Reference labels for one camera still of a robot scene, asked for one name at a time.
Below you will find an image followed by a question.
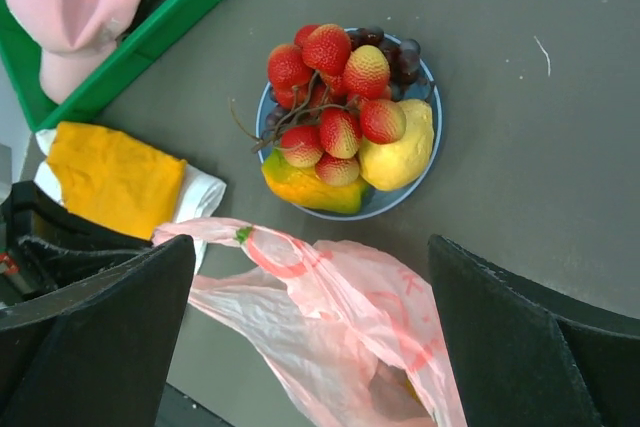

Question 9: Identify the green plastic bin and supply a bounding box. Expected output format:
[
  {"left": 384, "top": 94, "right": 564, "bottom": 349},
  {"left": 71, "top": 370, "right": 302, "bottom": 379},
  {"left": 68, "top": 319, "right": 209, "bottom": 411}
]
[{"left": 1, "top": 0, "right": 222, "bottom": 132}]

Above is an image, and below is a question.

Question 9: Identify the pink plastic bag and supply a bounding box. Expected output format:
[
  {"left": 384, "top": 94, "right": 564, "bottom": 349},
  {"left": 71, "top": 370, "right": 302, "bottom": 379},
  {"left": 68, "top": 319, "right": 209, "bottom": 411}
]
[{"left": 153, "top": 217, "right": 466, "bottom": 426}]

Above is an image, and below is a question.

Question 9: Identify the orange folded cloth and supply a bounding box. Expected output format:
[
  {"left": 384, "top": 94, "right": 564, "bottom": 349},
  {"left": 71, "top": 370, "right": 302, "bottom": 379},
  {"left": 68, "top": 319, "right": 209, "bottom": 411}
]
[{"left": 46, "top": 122, "right": 187, "bottom": 240}]

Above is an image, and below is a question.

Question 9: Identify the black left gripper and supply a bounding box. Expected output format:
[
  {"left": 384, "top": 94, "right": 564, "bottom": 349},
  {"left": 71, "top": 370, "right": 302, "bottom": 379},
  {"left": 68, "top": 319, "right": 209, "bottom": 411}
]
[{"left": 1, "top": 181, "right": 151, "bottom": 307}]

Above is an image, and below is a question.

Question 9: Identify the blue fruit plate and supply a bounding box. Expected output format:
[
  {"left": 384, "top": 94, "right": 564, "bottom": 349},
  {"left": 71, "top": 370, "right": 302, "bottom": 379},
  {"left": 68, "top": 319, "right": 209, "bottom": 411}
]
[{"left": 254, "top": 26, "right": 444, "bottom": 222}]

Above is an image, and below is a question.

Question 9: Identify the pink baseball cap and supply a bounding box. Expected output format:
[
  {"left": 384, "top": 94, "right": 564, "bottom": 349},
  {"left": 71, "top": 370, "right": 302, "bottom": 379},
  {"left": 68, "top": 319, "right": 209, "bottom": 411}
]
[{"left": 5, "top": 0, "right": 141, "bottom": 104}]

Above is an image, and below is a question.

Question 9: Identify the white folded cloth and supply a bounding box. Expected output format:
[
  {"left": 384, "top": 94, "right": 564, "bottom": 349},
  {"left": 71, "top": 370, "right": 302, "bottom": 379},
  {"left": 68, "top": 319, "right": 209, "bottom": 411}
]
[{"left": 34, "top": 129, "right": 226, "bottom": 274}]

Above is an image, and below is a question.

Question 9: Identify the dark grapes bunch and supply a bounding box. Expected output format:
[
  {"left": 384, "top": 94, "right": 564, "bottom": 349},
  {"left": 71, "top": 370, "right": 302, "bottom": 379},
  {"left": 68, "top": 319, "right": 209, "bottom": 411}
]
[{"left": 243, "top": 24, "right": 437, "bottom": 153}]

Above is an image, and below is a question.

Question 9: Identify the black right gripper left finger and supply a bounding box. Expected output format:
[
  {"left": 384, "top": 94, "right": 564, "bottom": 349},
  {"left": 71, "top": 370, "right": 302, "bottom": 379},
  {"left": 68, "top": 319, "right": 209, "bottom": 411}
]
[{"left": 1, "top": 235, "right": 195, "bottom": 426}]

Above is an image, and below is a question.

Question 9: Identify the orange green mango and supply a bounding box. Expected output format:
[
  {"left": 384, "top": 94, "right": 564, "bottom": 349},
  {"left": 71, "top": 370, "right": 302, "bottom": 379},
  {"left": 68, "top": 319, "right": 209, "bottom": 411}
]
[{"left": 261, "top": 151, "right": 370, "bottom": 215}]

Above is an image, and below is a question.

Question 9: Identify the red yellow strawberry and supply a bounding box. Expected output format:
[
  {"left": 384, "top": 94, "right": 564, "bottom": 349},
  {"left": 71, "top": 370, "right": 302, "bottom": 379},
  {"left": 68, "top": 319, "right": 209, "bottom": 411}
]
[{"left": 342, "top": 45, "right": 391, "bottom": 99}]

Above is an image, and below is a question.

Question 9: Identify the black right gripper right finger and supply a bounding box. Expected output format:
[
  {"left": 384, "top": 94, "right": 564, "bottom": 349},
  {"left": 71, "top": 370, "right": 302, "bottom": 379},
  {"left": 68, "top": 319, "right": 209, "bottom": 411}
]
[{"left": 427, "top": 235, "right": 639, "bottom": 426}]

